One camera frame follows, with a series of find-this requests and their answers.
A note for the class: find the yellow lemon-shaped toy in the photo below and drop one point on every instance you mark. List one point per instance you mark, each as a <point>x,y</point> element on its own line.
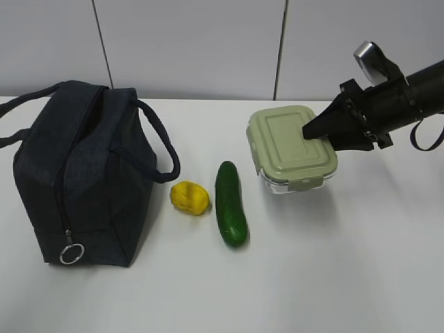
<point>190,198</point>

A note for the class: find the green cucumber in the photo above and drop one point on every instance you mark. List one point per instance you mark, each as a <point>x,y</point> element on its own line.
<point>230,215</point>

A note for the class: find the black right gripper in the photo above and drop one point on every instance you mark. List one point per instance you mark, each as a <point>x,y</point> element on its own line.
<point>357,119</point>

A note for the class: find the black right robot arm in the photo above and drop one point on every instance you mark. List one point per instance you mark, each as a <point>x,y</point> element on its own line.
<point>425,92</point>

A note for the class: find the glass container with green lid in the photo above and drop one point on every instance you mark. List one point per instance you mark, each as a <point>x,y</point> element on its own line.
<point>283,158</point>

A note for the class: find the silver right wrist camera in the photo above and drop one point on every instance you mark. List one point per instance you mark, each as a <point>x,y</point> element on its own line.
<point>371,60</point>

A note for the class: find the dark navy fabric lunch bag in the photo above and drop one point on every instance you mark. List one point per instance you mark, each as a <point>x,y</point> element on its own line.
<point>85,170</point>

